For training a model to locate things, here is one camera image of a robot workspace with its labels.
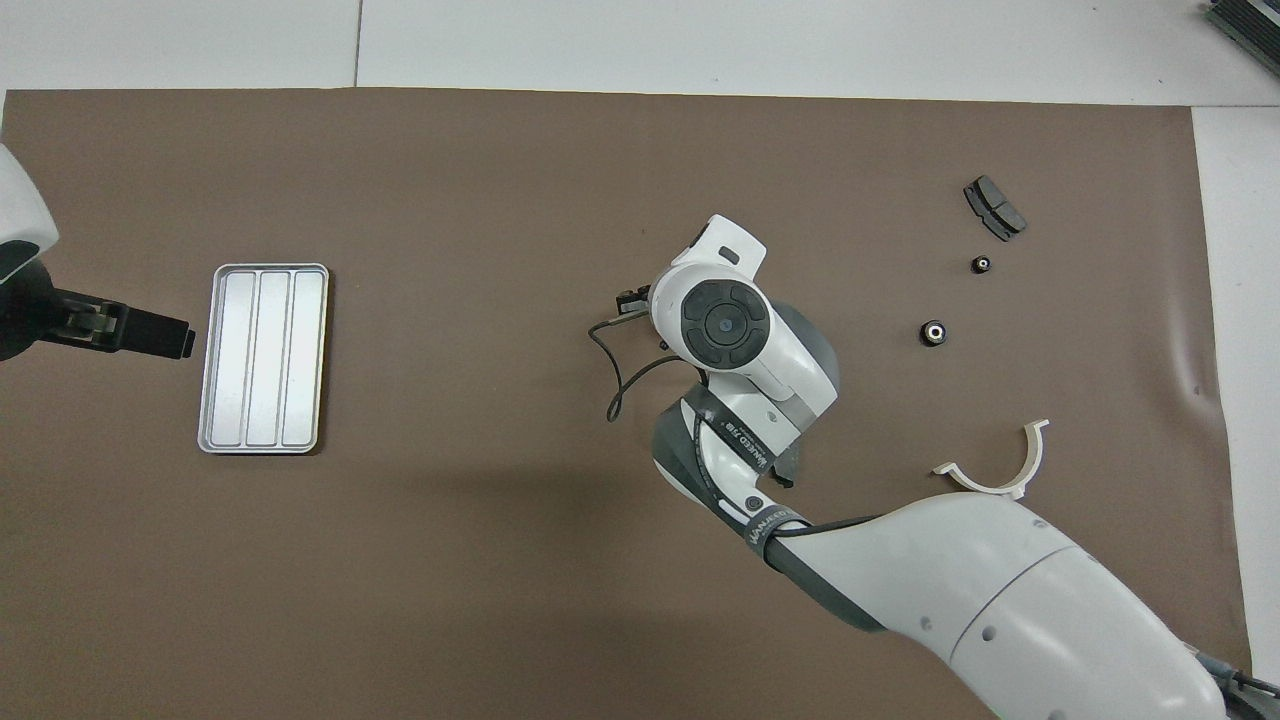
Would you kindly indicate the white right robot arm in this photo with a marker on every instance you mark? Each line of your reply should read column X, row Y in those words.
column 1000, row 600

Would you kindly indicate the dark grey brake pad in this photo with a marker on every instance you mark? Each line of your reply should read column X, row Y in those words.
column 785, row 476
column 995, row 208

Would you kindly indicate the black bearing gear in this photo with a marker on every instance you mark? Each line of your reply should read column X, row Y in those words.
column 933, row 332
column 982, row 264

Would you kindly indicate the white semicircular bracket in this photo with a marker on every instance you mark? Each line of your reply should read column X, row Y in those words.
column 1000, row 490

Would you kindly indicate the grey metal tray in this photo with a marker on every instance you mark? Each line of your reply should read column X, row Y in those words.
column 262, row 360

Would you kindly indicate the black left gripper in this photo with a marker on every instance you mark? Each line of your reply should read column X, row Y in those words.
column 40, row 315

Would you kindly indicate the brown table mat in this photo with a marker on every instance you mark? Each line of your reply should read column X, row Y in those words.
column 500, row 600

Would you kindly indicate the dark ribbed device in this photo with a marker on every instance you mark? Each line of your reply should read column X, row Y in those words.
column 1250, row 25

